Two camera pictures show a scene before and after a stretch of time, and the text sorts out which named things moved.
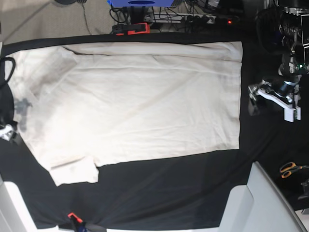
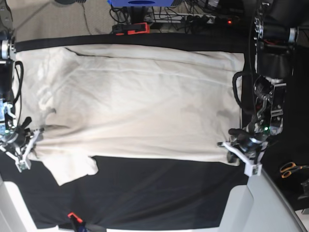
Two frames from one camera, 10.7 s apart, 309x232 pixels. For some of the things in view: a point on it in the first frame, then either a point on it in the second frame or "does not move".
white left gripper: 8,133 -> 22,160
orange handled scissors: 287,169 does not move
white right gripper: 288,109 -> 252,167
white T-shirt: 78,105 does not move
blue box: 132,3 does not move
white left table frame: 15,215 does not move
